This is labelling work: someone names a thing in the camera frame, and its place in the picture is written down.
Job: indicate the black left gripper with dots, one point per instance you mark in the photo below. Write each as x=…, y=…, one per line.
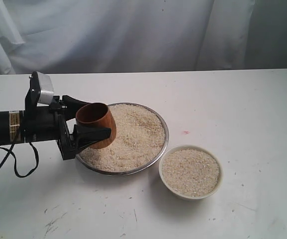
x=49, y=123

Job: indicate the brown wooden cup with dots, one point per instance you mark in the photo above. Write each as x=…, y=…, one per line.
x=99, y=117

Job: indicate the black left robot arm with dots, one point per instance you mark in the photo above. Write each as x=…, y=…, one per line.
x=74, y=124

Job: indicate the large metal rice plate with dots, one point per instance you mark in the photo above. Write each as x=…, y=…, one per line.
x=141, y=139

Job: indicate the white ceramic rice bowl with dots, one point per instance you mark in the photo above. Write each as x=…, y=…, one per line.
x=190, y=172

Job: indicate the white backdrop cloth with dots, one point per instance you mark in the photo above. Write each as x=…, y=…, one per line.
x=108, y=36

